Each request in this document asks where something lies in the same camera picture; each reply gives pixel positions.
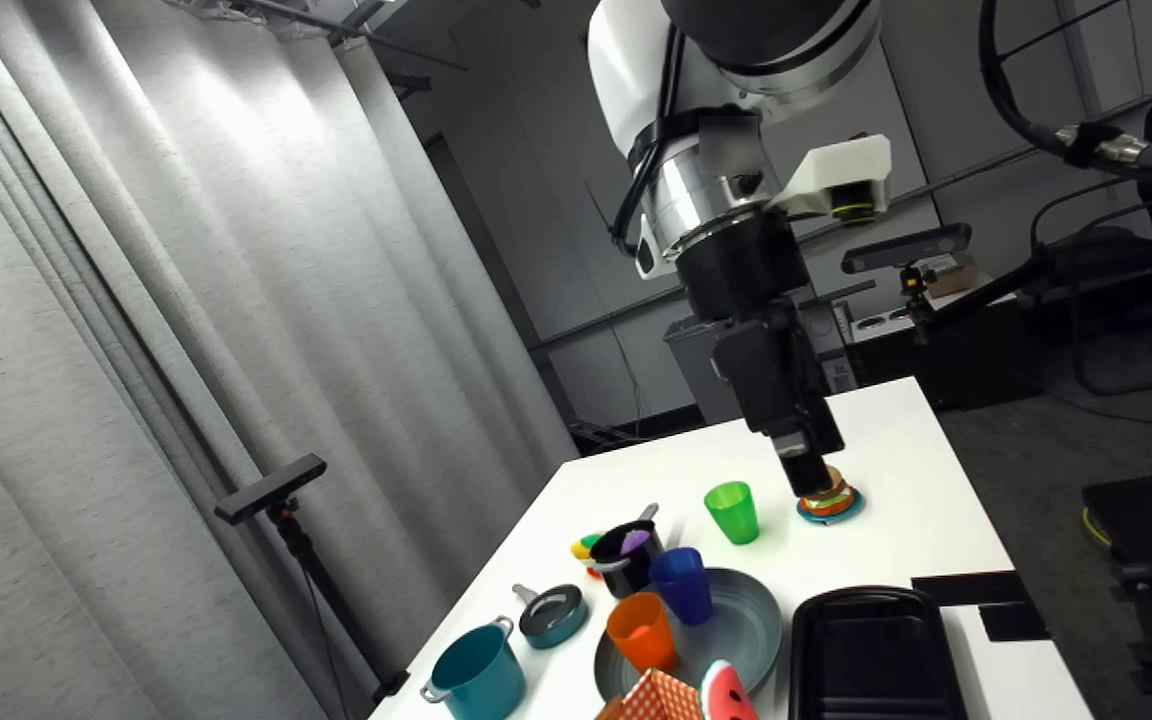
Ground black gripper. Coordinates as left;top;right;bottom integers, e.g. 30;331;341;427
714;307;843;497

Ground watermelon slice plush toy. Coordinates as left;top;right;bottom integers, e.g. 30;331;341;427
696;661;762;720

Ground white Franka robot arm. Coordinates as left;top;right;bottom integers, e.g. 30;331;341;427
587;0;893;505

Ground toy burger on plate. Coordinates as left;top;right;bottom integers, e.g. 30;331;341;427
795;467;862;522

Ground black oven tray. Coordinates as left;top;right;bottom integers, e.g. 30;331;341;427
787;582;967;720

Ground green plastic cup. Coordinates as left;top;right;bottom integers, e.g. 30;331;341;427
705;478;762;544

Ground blue plastic cup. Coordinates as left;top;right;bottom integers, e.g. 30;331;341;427
650;549;714;625

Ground grey round plate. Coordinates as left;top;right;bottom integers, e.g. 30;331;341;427
592;564;787;707

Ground black pot with toys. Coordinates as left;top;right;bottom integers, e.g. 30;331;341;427
572;505;659;597

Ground orange plastic cup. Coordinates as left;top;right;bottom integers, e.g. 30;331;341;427
603;590;679;671

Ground orange checkered basket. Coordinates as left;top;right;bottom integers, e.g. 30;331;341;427
597;666;700;720

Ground teal pot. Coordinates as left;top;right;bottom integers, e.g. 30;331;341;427
420;614;527;720

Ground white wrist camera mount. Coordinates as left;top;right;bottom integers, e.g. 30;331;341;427
778;130;893;225

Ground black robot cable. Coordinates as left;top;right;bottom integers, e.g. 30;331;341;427
976;0;1152;183

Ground black camera tripod stand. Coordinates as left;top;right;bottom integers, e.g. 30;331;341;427
215;451;407;701

